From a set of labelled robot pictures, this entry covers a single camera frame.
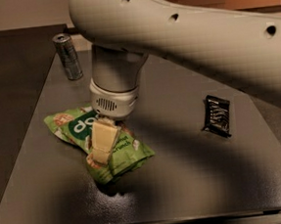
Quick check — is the black snack bar wrapper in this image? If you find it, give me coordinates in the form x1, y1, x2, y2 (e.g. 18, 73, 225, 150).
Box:
203, 95, 231, 138

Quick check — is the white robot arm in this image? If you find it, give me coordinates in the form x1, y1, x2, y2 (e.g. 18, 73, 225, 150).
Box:
69, 0, 281, 120

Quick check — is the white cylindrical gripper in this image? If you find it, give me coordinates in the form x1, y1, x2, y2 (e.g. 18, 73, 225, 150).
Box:
89, 45, 149, 166

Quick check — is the green rice chip bag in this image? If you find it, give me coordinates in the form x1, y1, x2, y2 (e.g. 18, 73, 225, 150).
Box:
44, 104, 155, 185

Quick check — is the silver redbull can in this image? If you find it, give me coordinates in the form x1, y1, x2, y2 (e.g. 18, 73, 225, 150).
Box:
53, 33, 83, 80

